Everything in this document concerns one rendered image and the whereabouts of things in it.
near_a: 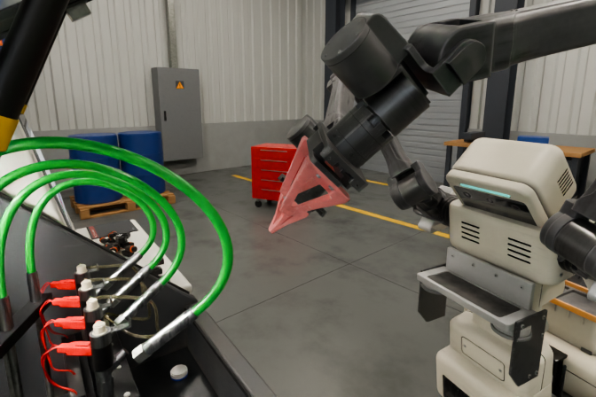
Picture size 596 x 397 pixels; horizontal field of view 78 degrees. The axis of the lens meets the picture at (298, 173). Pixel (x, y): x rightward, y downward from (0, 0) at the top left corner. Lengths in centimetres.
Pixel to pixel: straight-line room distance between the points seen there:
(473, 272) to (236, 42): 771
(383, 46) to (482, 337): 86
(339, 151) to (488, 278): 66
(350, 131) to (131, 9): 720
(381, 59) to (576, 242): 50
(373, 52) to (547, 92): 620
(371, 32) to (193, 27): 759
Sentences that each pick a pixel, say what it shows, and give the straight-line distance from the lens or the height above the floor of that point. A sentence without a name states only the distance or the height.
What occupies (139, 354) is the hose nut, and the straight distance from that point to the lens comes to 58.
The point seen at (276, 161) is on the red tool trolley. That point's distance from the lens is 483.
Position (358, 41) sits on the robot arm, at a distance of 37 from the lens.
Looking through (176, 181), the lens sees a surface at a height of 138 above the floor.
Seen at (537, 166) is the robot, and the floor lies 135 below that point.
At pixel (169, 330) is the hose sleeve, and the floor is 118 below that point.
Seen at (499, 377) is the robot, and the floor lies 82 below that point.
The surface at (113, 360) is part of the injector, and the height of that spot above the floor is 109.
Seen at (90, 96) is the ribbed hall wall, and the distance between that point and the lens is 717.
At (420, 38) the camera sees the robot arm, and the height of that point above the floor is 154.
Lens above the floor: 148
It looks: 11 degrees down
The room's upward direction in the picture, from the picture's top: straight up
